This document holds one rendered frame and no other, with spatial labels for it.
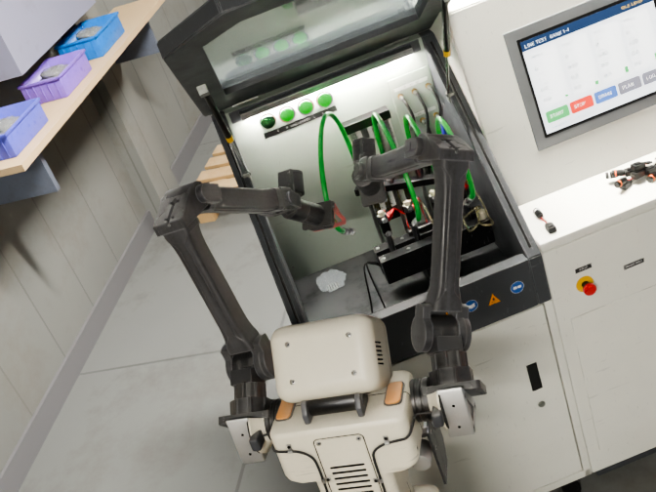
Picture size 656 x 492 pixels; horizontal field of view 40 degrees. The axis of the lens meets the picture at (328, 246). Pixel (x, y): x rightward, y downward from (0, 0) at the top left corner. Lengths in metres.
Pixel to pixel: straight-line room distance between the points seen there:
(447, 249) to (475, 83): 0.86
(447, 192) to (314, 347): 0.40
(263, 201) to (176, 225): 0.35
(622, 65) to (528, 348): 0.84
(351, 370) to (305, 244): 1.23
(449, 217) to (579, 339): 1.00
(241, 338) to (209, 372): 2.28
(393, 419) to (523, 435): 1.19
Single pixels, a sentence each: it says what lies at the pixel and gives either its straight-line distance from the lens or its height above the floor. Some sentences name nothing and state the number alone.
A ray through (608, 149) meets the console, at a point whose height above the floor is 1.03.
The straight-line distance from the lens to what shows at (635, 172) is 2.64.
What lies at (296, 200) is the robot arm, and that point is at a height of 1.37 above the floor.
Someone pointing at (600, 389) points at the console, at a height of 0.40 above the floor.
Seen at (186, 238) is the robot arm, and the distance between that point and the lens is 1.81.
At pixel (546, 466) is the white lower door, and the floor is 0.18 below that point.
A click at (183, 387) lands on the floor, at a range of 4.16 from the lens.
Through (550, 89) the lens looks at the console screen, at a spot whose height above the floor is 1.26.
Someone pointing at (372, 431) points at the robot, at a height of 1.21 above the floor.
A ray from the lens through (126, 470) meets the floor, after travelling 3.91.
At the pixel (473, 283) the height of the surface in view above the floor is 0.94.
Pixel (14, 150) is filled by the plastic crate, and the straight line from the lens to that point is 3.82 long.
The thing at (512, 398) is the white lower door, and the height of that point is 0.50.
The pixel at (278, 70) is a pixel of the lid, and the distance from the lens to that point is 2.50.
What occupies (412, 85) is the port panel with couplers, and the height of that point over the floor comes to 1.32.
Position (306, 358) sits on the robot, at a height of 1.35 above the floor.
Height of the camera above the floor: 2.37
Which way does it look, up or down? 30 degrees down
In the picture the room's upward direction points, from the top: 21 degrees counter-clockwise
